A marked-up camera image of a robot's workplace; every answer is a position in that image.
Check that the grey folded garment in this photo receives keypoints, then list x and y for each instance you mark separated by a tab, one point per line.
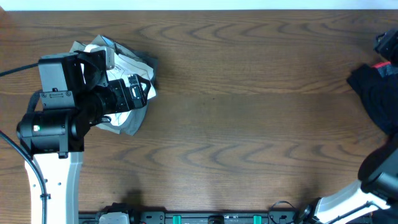
135	119

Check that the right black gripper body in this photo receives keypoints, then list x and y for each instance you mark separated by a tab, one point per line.
390	48

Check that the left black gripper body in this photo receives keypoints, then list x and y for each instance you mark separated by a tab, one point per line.
135	94

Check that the black leggings red waistband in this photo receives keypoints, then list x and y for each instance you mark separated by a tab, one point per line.
377	88

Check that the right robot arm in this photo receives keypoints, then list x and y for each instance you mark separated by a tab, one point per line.
376	186

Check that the white t-shirt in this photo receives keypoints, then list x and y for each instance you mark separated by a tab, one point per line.
123	68

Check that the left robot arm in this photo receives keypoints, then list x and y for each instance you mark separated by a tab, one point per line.
76	95

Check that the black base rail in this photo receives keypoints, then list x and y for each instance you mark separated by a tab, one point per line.
124	213

